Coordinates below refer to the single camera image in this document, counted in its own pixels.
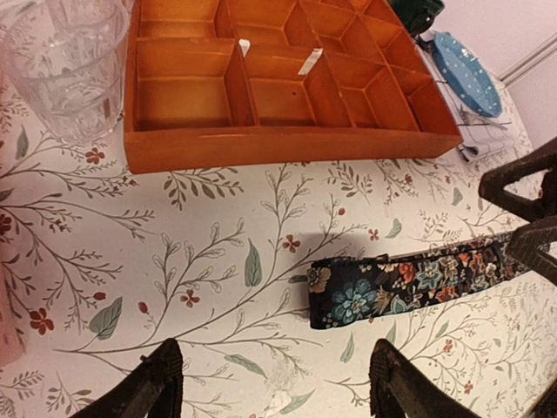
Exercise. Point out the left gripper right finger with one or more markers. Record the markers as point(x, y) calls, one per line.
point(399, 389)

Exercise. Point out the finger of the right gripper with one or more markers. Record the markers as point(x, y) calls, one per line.
point(525, 187)
point(528, 245)

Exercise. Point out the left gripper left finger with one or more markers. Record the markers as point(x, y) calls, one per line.
point(153, 389)

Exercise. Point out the dark floral tie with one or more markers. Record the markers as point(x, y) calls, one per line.
point(343, 290)

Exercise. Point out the white grid placemat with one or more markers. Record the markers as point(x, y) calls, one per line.
point(478, 142)

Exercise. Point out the silver fork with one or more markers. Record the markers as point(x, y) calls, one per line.
point(472, 119)

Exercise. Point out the blue dotted plate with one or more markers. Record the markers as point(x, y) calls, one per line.
point(466, 76)

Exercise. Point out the pink plastic basket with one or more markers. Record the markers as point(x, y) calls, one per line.
point(12, 345)

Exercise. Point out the dark green mug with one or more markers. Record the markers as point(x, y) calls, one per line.
point(417, 16)

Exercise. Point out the orange wooden compartment tray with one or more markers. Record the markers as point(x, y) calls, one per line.
point(230, 83)

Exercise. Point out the clear plastic cup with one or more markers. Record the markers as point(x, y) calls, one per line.
point(67, 61)

